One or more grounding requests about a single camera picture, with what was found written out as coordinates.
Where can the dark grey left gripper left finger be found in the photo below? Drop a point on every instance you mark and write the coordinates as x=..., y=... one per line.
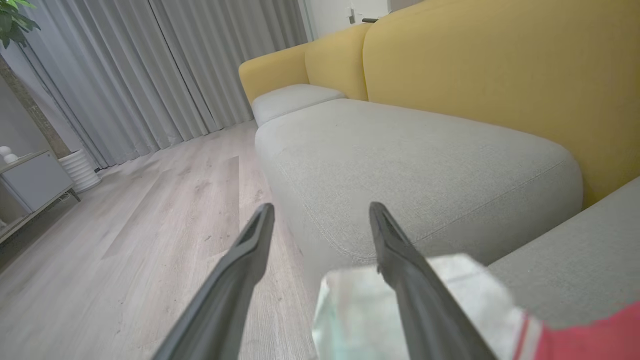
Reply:
x=220, y=310

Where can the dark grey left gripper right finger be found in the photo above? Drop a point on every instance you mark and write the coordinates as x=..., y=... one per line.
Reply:
x=425, y=310

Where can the red jersey with number print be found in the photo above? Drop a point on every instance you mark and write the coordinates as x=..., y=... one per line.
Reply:
x=590, y=340

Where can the long grey sofa seat cushion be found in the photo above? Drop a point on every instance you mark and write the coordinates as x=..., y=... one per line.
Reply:
x=400, y=165

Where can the large grey sofa seat cushion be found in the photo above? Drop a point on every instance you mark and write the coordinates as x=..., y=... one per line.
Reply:
x=580, y=270

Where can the white ribbed pot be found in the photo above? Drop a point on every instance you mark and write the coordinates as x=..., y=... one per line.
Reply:
x=80, y=171

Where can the small grey sofa seat cushion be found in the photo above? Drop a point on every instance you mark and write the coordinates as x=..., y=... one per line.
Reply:
x=290, y=100

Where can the grey low cabinet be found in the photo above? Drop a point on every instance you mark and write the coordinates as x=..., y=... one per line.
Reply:
x=35, y=182

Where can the yellow sofa end backrest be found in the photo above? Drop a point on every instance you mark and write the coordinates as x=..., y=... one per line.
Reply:
x=272, y=70

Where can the grey pleated curtain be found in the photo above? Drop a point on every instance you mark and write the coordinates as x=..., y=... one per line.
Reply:
x=225, y=55
x=110, y=75

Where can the wide yellow sofa backrest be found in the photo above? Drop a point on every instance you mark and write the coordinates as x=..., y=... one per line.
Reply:
x=500, y=65

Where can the white round ornaments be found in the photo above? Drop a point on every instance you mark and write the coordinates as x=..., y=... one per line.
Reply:
x=8, y=155

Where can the narrow yellow sofa backrest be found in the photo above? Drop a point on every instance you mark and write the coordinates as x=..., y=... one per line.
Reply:
x=335, y=60

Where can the brown textured column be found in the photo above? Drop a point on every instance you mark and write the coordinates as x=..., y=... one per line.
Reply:
x=35, y=112

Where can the green leafy plant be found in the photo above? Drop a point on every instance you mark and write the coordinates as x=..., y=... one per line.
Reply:
x=12, y=22

